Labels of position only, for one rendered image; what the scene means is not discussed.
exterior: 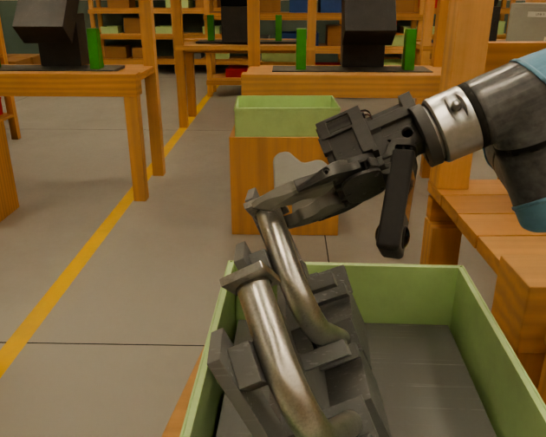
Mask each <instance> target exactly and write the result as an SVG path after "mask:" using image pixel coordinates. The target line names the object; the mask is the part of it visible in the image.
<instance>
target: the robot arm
mask: <svg viewBox="0 0 546 437"><path fill-rule="evenodd" d="M398 99H399V104H397V105H395V106H393V107H390V108H388V109H386V110H383V111H381V112H379V113H377V114H374V115H371V114H370V112H369V111H368V110H366V109H363V110H360V109H359V107H358V105H357V106H355V107H353V108H350V109H348V110H346V111H344V112H341V113H339V114H337V115H334V116H332V117H330V118H327V119H326V120H324V121H320V122H318V123H316V124H315V125H316V132H317V134H318V137H319V139H318V140H319V143H320V145H321V148H322V151H323V153H324V155H325V157H326V158H327V159H328V163H329V164H328V165H327V163H325V162H324V161H322V160H313V161H310V162H305V163H304V162H301V161H299V160H298V159H297V158H296V157H295V156H294V155H292V154H291V153H289V152H282V153H278V154H277V155H276V156H275V158H274V159H273V171H274V189H273V190H271V191H270V192H267V193H265V194H264V195H263V196H261V197H260V198H258V199H256V200H255V201H254V202H252V203H251V205H252V208H253V209H257V210H262V211H267V212H274V211H275V210H276V209H278V208H281V207H283V206H286V205H292V213H291V214H289V215H286V216H284V219H285V222H286V225H287V227H288V229H291V228H295V227H298V226H303V225H308V224H311V223H314V222H316V221H322V220H324V219H328V218H331V217H334V216H336V215H338V214H341V213H344V212H346V211H349V210H351V209H353V208H354V207H356V206H358V205H359V204H361V203H362V202H364V201H366V200H369V199H371V198H373V197H374V196H376V195H378V194H380V193H382V192H383V191H385V195H384V200H383V206H382V211H381V215H380V224H379V225H378V227H377V229H376V231H375V240H376V245H377V247H378V249H379V251H380V253H381V255H382V256H383V257H384V258H395V259H401V258H403V256H404V250H405V248H406V246H407V245H408V243H409V239H410V232H409V230H408V224H409V218H410V212H411V207H412V202H413V191H414V186H415V180H416V174H417V169H418V164H417V160H416V157H417V156H418V155H420V154H423V155H424V157H425V159H426V161H427V163H428V164H429V165H430V166H431V167H434V166H437V165H439V164H442V163H444V161H447V162H451V161H454V160H457V159H459V158H461V157H464V156H466V155H468V154H470V153H474V152H476V151H478V150H480V149H482V148H483V151H484V157H485V160H486V162H487V163H488V165H489V166H490V167H491V168H492V169H493V170H494V171H495V173H496V175H497V176H498V178H499V179H500V181H501V182H502V184H503V185H504V187H505V189H506V190H507V192H508V194H509V196H510V200H511V203H512V205H513V206H512V207H511V208H512V210H513V211H514V212H515V214H516V215H517V219H518V222H519V224H520V226H522V228H524V229H525V230H527V231H530V232H546V49H542V50H539V51H537V52H534V53H531V54H529V55H525V56H523V57H520V58H518V59H512V60H510V61H509V62H508V63H506V64H504V65H503V66H500V67H498V68H495V69H493V70H491V71H489V72H486V73H484V74H482V75H479V76H477V77H475V78H473V79H470V80H469V81H467V82H463V83H461V84H459V85H457V86H455V87H453V88H449V89H447V90H446V91H443V92H441V93H439V94H437V95H434V96H432V97H429V98H427V99H425V100H423V101H422V104H421V105H420V104H417V105H416V104H415V102H414V100H413V98H412V96H411V94H410V92H409V91H408V92H406V93H404V94H402V95H399V96H398ZM364 112H369V114H364ZM365 115H368V116H369V117H367V118H366V117H365ZM340 117H341V118H340ZM385 189H386V190H385Z"/></svg>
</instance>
